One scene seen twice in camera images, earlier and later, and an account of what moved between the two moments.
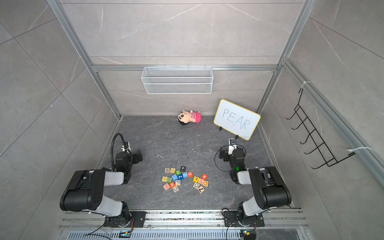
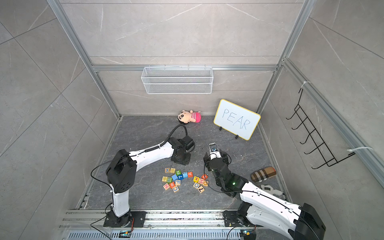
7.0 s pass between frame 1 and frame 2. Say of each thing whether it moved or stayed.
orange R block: stayed
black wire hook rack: stayed
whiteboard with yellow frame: stayed
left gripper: moved
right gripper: moved
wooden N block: stayed
